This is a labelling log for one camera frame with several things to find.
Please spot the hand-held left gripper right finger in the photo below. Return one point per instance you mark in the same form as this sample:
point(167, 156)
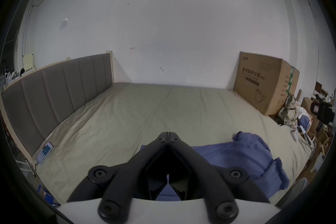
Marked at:
point(210, 173)

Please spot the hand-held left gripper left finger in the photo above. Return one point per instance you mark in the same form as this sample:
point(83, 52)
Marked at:
point(123, 175)

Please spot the blue shirt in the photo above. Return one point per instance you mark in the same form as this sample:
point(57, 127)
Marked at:
point(236, 157)

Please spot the bed with beige sheet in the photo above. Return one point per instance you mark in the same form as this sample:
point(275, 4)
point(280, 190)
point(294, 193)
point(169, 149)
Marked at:
point(147, 115)

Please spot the smartphone with lit screen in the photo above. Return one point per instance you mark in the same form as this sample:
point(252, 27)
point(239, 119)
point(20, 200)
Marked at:
point(44, 152)

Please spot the pile of crumpled clothes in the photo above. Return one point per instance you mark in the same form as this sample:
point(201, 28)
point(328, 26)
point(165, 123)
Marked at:
point(292, 112)

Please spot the large brown cardboard carton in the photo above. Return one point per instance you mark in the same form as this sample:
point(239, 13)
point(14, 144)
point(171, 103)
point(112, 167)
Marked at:
point(265, 83)

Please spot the grey padded headboard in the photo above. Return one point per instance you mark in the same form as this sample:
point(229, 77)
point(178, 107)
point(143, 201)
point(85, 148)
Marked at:
point(52, 97)

